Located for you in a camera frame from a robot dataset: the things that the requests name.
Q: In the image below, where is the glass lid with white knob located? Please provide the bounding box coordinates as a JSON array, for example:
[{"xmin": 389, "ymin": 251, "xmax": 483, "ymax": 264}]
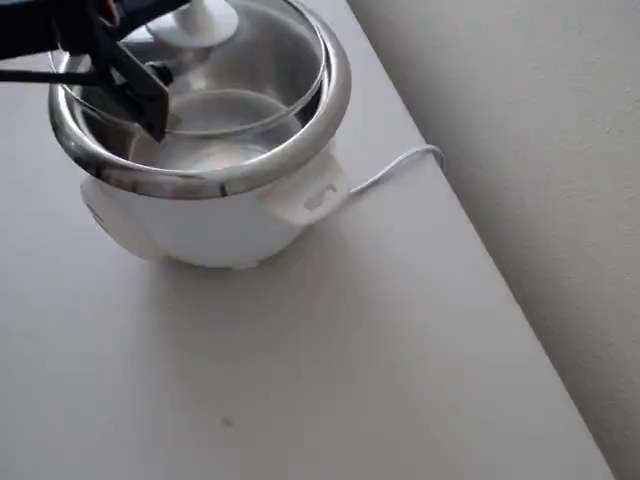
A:
[{"xmin": 49, "ymin": 0, "xmax": 332, "ymax": 140}]

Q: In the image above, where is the white rice cooker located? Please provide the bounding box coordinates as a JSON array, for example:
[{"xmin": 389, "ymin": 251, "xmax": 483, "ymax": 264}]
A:
[{"xmin": 48, "ymin": 0, "xmax": 354, "ymax": 272}]

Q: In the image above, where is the stainless steel inner pot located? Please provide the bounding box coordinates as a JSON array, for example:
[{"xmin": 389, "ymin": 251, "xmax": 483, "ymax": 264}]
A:
[{"xmin": 74, "ymin": 9, "xmax": 327, "ymax": 176}]

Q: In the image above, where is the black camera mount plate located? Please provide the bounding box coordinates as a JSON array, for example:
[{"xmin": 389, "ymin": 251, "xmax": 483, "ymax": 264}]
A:
[{"xmin": 0, "ymin": 29, "xmax": 172, "ymax": 145}]

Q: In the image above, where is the white power cable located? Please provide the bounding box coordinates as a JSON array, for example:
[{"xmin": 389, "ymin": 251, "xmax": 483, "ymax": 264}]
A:
[{"xmin": 348, "ymin": 144, "xmax": 448, "ymax": 195}]

